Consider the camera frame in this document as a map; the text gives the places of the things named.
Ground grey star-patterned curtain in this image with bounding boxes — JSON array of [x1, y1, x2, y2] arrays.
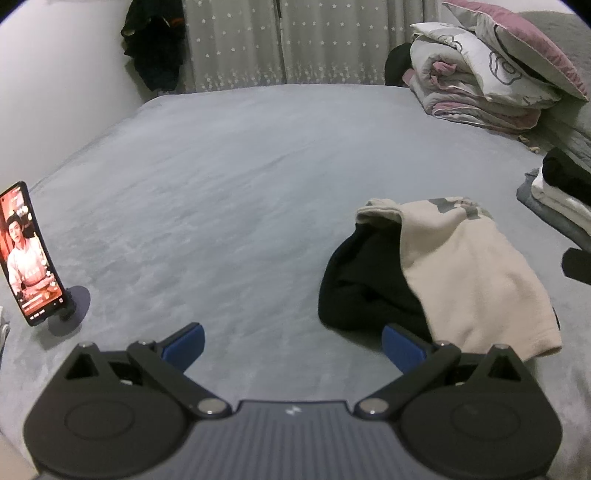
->
[[178, 0, 444, 93]]

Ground dark cloth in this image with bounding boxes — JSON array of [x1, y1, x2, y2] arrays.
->
[[385, 43, 416, 87]]

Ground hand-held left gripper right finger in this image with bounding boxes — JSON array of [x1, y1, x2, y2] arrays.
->
[[355, 323, 525, 420]]

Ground cream shirt with black sleeves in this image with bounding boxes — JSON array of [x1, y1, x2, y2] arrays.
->
[[318, 198, 563, 358]]

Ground grey bed sheet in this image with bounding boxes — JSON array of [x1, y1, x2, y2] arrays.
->
[[0, 83, 591, 480]]

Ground folded floral quilt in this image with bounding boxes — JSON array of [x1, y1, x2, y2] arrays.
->
[[409, 21, 561, 134]]

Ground folded white garment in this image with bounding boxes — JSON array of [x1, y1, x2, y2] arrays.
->
[[531, 168, 591, 217]]

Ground smartphone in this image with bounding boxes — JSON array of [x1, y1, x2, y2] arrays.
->
[[0, 181, 70, 328]]

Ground pink and grey pillow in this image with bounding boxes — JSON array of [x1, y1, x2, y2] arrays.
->
[[441, 0, 589, 102]]

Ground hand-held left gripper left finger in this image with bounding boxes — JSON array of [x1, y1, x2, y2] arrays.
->
[[65, 322, 232, 420]]

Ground round grey phone stand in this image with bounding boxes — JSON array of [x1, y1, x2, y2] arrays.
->
[[41, 285, 91, 337]]

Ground dark hanging clothes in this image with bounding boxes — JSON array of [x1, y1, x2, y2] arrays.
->
[[121, 0, 185, 92]]

